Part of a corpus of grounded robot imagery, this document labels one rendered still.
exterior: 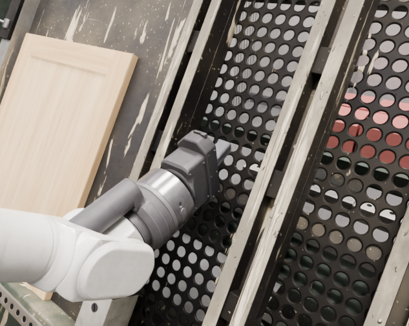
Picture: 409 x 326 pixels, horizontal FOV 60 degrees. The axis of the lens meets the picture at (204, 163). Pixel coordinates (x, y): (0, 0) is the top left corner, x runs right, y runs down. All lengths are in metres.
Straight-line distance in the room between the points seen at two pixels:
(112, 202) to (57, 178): 0.48
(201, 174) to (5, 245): 0.27
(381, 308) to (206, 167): 0.28
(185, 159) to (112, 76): 0.38
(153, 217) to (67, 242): 0.12
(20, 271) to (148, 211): 0.16
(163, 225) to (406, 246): 0.28
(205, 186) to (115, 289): 0.20
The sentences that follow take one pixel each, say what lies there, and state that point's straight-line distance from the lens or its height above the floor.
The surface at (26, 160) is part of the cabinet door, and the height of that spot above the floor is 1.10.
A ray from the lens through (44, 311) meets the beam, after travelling 0.86.
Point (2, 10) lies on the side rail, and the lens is 1.43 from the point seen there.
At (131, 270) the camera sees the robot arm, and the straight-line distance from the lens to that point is 0.42.
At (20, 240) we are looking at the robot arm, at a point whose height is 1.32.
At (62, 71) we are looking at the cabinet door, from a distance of 0.98.
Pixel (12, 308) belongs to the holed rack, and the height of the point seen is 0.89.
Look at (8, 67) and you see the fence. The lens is 1.18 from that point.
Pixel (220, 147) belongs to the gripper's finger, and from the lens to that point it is 0.57.
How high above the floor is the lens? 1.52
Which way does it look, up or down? 29 degrees down
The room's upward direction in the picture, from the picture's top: straight up
